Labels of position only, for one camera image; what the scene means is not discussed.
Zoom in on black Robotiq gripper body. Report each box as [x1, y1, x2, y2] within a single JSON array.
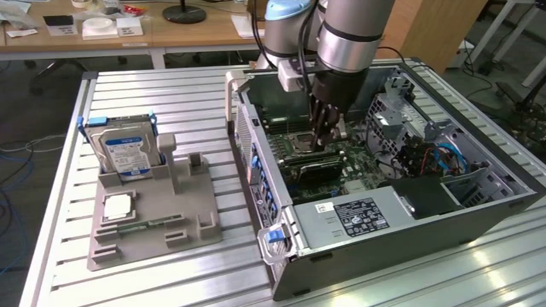
[[310, 68, 369, 112]]

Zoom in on black graphics card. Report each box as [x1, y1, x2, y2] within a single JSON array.
[[294, 159, 346, 187]]

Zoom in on CPU socket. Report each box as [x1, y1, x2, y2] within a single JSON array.
[[289, 131, 321, 155]]

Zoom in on perforated metal drive cage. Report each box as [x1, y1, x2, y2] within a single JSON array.
[[366, 75, 429, 155]]

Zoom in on green motherboard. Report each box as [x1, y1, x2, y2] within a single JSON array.
[[257, 108, 386, 206]]

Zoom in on wooden cabinet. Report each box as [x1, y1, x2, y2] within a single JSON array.
[[377, 0, 490, 75]]

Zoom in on white stacked papers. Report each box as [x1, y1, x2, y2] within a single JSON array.
[[231, 13, 266, 39]]

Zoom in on grey power supply unit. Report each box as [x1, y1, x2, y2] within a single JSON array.
[[294, 186, 418, 251]]

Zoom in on metal disk bay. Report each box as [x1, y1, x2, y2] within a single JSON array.
[[438, 161, 505, 209]]

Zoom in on open black PC case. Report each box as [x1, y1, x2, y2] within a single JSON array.
[[225, 57, 540, 302]]

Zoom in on grey plastic parts rack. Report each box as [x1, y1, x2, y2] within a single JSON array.
[[87, 133, 225, 272]]

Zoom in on black round lamp base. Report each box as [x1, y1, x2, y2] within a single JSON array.
[[162, 0, 209, 24]]

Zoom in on black floor equipment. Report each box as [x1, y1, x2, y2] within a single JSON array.
[[493, 81, 546, 148]]

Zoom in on hard disk with blue caddy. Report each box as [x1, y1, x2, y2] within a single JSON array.
[[76, 111, 159, 184]]

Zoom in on green RAM stick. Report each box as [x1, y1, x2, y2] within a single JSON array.
[[115, 214, 182, 232]]

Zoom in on white labelled box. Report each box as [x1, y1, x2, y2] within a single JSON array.
[[115, 17, 143, 38]]

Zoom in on silver CPU chip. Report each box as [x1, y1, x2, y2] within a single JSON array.
[[103, 195, 134, 221]]

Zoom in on white box with round dish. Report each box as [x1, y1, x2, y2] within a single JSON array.
[[82, 17, 120, 42]]

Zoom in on black chair base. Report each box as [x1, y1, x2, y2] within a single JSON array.
[[23, 56, 130, 95]]

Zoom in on black and white box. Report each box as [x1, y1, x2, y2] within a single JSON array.
[[43, 15, 79, 37]]

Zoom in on wooden desk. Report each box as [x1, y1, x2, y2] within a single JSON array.
[[0, 0, 269, 61]]

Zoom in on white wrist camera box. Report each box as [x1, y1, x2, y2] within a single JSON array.
[[277, 58, 318, 92]]

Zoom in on black cable behind case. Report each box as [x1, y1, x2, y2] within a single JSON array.
[[377, 46, 437, 72]]

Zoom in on blue disk wire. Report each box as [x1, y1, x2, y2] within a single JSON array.
[[429, 143, 471, 175]]

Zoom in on white table frame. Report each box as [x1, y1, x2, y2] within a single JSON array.
[[467, 0, 546, 88]]

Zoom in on white floor cable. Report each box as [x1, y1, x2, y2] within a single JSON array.
[[0, 133, 68, 154]]

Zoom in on blue floor cable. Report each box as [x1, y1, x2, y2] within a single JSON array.
[[0, 152, 35, 274]]

